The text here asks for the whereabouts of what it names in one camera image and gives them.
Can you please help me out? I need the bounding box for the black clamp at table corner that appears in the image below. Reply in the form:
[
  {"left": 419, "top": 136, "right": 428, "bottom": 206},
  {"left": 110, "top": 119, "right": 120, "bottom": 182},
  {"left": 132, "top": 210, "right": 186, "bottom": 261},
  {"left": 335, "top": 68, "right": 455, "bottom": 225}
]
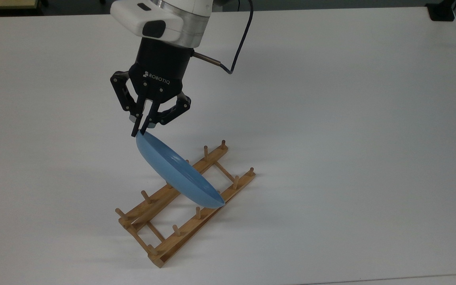
[{"left": 425, "top": 0, "right": 456, "bottom": 22}]

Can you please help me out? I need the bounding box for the blue plate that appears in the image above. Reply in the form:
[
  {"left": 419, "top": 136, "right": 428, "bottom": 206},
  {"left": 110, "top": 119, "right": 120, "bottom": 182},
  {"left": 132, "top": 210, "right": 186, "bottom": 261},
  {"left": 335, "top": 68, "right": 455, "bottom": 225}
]
[{"left": 135, "top": 131, "right": 226, "bottom": 209}]

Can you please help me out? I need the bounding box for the yellow wooden board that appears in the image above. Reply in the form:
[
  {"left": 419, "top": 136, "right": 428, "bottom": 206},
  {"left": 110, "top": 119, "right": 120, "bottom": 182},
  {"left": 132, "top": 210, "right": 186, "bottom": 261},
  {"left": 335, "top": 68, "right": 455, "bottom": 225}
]
[{"left": 0, "top": 0, "right": 39, "bottom": 10}]

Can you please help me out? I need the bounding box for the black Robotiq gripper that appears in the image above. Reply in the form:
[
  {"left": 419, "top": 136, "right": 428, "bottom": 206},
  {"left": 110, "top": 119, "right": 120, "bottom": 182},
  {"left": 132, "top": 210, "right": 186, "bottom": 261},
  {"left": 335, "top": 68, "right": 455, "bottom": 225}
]
[{"left": 110, "top": 38, "right": 194, "bottom": 137}]

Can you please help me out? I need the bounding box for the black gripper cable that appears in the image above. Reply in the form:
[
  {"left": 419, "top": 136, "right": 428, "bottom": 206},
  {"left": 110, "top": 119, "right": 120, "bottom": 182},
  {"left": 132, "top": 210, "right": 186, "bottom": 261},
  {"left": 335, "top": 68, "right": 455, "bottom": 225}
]
[{"left": 192, "top": 0, "right": 254, "bottom": 75}]

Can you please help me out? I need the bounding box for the wooden plate rack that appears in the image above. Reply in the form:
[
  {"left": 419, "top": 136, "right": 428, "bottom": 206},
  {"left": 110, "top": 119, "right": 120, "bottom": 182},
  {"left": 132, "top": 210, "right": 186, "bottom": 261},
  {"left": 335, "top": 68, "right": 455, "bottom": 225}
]
[{"left": 115, "top": 139, "right": 256, "bottom": 268}]

